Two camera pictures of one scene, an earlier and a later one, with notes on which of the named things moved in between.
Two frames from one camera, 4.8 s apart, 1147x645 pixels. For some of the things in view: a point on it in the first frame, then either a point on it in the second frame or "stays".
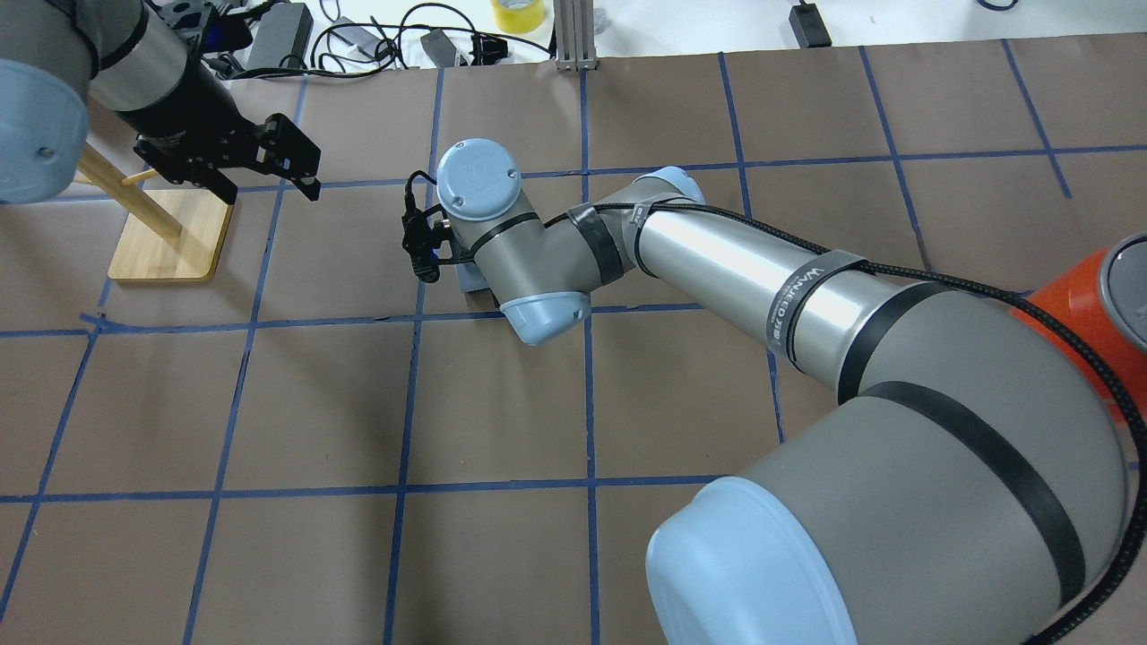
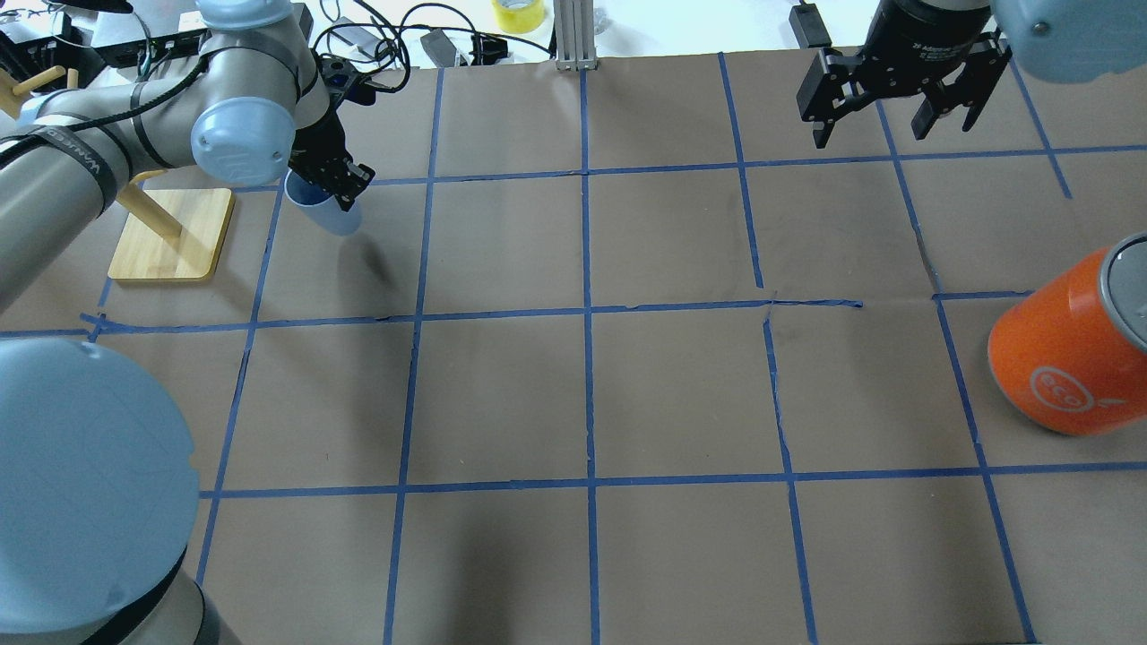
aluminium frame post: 574,25 stays
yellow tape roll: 518,16 stays
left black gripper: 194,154 → 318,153
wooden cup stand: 173,236 stays
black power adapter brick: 808,27 stays
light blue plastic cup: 478,292 → 323,208
